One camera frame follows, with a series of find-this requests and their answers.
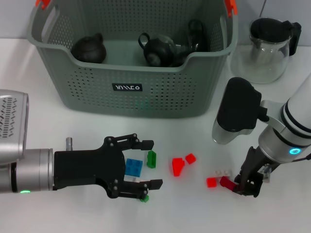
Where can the black clay teapot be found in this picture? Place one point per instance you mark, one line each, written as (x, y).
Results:
(88, 49)

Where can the red wedge toy brick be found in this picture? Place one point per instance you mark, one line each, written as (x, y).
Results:
(177, 166)

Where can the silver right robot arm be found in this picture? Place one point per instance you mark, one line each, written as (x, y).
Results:
(279, 136)

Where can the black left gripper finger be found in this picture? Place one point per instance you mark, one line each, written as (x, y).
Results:
(138, 189)
(141, 144)

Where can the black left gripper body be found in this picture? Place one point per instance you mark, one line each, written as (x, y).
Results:
(87, 168)

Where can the silver left flange pin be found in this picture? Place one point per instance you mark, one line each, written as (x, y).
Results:
(69, 143)

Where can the white toy plate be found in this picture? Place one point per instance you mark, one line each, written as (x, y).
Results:
(222, 172)

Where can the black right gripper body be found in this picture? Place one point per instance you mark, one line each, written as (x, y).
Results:
(253, 165)

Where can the dark red curved toy brick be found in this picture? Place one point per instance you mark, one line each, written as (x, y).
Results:
(227, 183)

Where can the glass pitcher with black lid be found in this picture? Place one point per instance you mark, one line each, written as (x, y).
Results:
(262, 63)

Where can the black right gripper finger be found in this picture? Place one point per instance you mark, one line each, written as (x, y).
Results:
(253, 189)
(239, 185)

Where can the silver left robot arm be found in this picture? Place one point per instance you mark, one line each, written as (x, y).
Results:
(34, 170)

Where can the green toy brick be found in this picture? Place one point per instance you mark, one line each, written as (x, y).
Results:
(145, 199)
(151, 159)

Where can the small red toy brick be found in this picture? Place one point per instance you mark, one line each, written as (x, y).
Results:
(211, 182)
(190, 158)

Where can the grey-green perforated storage bin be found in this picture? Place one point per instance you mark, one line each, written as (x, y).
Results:
(145, 102)

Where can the white studded toy brick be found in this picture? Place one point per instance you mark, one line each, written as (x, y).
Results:
(133, 179)

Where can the blue toy brick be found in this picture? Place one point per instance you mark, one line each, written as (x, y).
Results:
(133, 167)

